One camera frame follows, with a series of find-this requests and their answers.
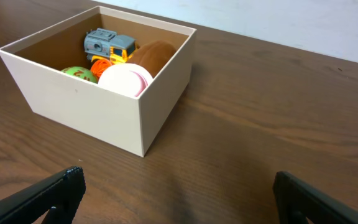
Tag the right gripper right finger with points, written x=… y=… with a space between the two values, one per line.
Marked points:
x=299 y=202

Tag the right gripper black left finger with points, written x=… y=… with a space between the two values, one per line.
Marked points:
x=57 y=198

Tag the green number ball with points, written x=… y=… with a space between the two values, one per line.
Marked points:
x=81 y=72

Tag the orange mesh ball toy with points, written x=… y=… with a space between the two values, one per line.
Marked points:
x=99 y=66

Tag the yellow grey toy truck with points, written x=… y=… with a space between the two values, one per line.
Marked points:
x=108 y=44

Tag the brown plush bear toy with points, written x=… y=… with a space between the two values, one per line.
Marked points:
x=153 y=56

